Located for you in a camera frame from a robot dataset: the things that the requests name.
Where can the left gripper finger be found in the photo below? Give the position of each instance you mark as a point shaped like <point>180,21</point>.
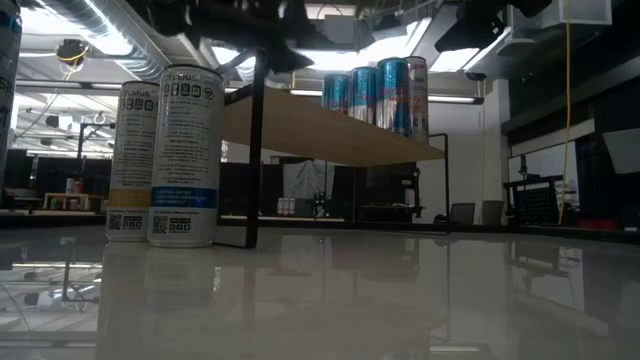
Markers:
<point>290,55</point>

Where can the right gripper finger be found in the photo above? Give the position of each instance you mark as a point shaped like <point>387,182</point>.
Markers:
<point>470,32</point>

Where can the Celsius can with red print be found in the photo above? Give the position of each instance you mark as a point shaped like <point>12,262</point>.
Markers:
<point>421,100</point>

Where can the translucent plastic sheet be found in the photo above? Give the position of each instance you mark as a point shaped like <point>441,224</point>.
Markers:
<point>302,180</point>

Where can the grey office chair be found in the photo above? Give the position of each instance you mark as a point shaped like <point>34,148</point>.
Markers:
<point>463,214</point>
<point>493,212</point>

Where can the wooden storage rack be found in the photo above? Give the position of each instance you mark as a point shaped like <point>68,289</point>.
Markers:
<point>65,202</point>

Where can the grey rectangular air duct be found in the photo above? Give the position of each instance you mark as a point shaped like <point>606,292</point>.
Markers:
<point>475,60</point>

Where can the silver round ventilation duct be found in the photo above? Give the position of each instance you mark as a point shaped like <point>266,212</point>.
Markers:
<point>135,45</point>

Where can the wooden shelf black metal frame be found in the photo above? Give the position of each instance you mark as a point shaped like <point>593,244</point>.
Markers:
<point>325,135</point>

